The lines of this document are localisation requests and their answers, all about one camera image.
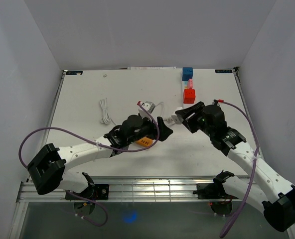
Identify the pink plug adapter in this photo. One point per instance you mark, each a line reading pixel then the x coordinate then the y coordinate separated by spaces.
pixel 190 84

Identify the white multicolour power strip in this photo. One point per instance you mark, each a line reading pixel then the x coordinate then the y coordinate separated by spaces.
pixel 168 120

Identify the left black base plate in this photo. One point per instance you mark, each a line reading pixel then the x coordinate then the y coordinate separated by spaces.
pixel 96 192

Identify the orange power strip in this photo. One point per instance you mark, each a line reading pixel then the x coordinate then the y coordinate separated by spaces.
pixel 143 142

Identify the red cube socket adapter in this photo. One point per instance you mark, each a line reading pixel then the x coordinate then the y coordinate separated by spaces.
pixel 189 96

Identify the blue cube socket adapter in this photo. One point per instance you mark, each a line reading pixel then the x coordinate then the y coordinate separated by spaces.
pixel 187 73

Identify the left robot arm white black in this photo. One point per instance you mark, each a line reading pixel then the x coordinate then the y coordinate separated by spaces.
pixel 51 168

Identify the corner label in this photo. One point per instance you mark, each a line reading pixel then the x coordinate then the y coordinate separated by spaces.
pixel 223 71
pixel 74 73

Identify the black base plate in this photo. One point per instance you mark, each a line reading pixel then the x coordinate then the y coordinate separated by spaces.
pixel 96 192
pixel 211 191

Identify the right corner label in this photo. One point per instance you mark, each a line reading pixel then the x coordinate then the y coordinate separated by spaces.
pixel 223 71

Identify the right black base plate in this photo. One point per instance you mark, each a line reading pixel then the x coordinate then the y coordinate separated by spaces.
pixel 211 191

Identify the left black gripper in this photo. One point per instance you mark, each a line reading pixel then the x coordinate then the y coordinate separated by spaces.
pixel 164 131

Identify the white plug adapter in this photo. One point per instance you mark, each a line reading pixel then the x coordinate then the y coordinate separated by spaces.
pixel 177 119

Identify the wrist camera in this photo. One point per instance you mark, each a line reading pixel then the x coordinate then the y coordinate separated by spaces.
pixel 145 109
pixel 219 101

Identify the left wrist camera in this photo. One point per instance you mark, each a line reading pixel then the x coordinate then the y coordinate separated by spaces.
pixel 145 109

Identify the aluminium frame rail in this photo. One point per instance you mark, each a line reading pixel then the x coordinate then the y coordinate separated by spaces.
pixel 128 190

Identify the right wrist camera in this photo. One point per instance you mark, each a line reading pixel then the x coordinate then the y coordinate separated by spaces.
pixel 219 101

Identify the left corner label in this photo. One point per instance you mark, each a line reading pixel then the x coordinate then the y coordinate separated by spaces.
pixel 74 73

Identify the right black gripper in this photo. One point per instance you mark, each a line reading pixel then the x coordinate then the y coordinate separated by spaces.
pixel 185 113

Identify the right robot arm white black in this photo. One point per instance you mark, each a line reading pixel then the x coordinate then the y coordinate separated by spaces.
pixel 267 191

